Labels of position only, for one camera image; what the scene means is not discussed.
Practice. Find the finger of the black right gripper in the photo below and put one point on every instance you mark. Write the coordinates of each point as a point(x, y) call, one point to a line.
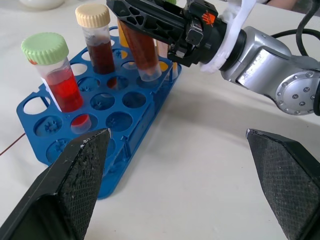
point(172, 4)
point(165, 25)

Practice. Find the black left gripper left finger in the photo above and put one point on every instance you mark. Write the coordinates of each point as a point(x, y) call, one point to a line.
point(67, 180)

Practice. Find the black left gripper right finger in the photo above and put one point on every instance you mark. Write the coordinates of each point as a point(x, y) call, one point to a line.
point(285, 180)

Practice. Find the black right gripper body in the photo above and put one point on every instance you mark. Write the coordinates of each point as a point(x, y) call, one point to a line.
point(200, 37)

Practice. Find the brown-red liquid test tube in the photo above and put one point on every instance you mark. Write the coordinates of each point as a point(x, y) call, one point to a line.
point(145, 55)

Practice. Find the pale pink test tube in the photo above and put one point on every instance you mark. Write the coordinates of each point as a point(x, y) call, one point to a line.
point(163, 53)

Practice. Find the yellow liquid test tube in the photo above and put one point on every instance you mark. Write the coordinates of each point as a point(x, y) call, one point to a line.
point(123, 35)

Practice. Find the blue test tube rack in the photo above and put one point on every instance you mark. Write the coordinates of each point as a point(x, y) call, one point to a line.
point(145, 125)

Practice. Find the cream-capped dark red tube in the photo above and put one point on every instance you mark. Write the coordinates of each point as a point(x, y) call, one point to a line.
point(100, 55)

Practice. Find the green-capped red liquid tube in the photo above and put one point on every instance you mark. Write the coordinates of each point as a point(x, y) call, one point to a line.
point(62, 87)

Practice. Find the white round bowl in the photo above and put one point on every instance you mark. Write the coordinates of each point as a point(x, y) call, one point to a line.
point(42, 3)

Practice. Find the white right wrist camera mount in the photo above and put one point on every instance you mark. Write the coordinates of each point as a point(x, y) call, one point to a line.
point(235, 22)

